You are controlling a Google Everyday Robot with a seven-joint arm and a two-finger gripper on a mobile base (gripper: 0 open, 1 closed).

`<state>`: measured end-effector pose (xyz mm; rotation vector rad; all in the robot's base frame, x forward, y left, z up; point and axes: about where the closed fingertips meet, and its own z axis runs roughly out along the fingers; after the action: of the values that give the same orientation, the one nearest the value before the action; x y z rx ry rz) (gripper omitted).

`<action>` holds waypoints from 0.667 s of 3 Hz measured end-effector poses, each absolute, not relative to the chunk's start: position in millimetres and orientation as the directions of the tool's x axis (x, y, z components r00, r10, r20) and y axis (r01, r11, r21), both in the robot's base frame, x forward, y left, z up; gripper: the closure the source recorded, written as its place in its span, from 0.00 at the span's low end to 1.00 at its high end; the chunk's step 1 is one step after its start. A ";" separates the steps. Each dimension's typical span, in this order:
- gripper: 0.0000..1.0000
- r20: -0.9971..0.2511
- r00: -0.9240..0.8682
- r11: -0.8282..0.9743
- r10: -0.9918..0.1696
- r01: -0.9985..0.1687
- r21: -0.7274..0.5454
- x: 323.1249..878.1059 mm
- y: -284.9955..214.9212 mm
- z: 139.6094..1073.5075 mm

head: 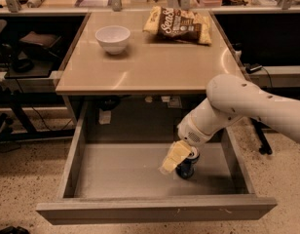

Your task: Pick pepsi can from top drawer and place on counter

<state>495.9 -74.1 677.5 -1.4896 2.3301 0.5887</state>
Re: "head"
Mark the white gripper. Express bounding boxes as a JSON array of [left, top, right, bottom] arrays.
[[159, 114, 211, 175]]

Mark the blue pepsi can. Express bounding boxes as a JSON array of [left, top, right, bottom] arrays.
[[176, 147, 200, 179]]

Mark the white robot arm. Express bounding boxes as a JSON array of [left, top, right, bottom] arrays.
[[160, 74, 300, 175]]

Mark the grey open drawer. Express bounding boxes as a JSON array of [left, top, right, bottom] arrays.
[[36, 101, 277, 225]]

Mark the beige counter cabinet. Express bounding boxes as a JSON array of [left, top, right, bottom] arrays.
[[55, 11, 252, 126]]

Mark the black table leg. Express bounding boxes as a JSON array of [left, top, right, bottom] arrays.
[[251, 119, 273, 155]]

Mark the black power adapter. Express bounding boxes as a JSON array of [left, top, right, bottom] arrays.
[[245, 63, 263, 74]]

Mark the brown chips bag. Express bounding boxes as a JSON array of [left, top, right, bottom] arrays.
[[143, 6, 211, 45]]

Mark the white ceramic bowl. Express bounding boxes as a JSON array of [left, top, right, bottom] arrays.
[[95, 25, 131, 55]]

